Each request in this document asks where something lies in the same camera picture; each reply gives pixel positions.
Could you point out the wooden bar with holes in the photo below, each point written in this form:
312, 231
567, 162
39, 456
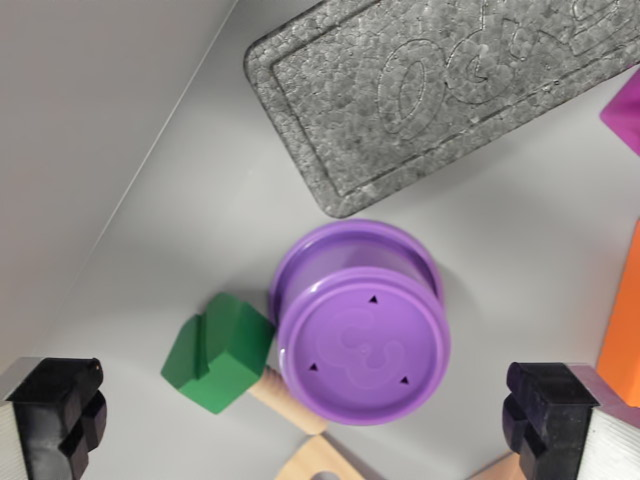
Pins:
310, 462

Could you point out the purple embossed cube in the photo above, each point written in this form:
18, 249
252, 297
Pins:
627, 112

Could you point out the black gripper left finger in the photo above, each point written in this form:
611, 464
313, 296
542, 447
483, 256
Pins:
45, 420

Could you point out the natural wooden cube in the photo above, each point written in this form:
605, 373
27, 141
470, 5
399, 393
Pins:
497, 467

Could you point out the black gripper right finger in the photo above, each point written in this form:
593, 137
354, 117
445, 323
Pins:
560, 425

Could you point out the purple plastic cup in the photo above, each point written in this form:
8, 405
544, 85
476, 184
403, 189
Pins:
362, 345

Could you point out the grey foam block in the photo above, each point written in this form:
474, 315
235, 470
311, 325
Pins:
425, 100

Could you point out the orange rectangular wooden block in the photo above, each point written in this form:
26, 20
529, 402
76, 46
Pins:
625, 330

